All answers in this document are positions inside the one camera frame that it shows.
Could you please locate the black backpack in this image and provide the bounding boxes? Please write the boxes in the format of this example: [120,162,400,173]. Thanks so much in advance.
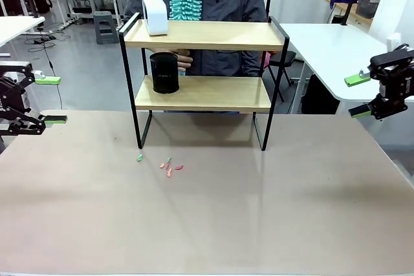
[32,0,53,15]

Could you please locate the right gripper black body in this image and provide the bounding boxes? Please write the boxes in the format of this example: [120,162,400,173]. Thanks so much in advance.
[369,44,414,122]

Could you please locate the black floor cable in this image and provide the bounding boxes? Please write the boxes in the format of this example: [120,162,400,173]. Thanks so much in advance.
[27,28,64,111]

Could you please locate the person's right hand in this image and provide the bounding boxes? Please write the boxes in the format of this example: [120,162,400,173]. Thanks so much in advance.
[176,48,194,70]

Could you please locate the black folding chair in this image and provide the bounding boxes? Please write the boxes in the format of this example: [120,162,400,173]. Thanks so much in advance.
[267,50,297,103]

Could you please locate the black mesh pen cup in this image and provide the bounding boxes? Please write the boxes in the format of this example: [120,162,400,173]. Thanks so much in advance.
[149,52,180,94]

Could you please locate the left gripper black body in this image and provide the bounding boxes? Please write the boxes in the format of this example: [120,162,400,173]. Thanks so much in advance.
[0,60,47,137]

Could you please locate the two-tier wooden shelf black frame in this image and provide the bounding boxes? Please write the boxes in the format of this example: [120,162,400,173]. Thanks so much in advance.
[118,13,289,152]

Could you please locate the black bin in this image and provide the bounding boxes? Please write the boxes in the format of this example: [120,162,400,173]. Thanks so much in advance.
[301,74,341,115]

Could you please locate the white table with round edge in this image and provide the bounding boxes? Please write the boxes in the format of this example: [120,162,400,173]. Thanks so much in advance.
[0,16,46,63]

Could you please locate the grey plastic step stool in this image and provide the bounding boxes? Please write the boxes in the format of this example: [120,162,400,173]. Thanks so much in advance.
[93,11,120,45]

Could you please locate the large white table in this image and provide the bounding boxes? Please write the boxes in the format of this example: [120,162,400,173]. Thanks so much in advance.
[278,23,414,115]

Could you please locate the grey wire basket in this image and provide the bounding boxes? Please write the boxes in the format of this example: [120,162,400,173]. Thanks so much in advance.
[356,0,380,18]

